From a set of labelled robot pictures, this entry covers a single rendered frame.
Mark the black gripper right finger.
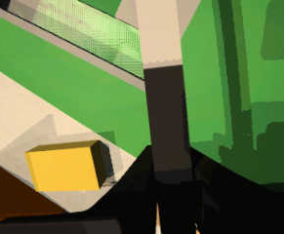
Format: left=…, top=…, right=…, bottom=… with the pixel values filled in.
left=190, top=146, right=284, bottom=234

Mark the green mat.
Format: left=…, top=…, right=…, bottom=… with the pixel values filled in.
left=0, top=0, right=284, bottom=192

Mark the yellow rectangular block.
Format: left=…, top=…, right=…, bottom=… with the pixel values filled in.
left=24, top=139, right=106, bottom=192

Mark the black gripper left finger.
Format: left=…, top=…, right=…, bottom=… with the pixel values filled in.
left=0, top=145, right=158, bottom=234

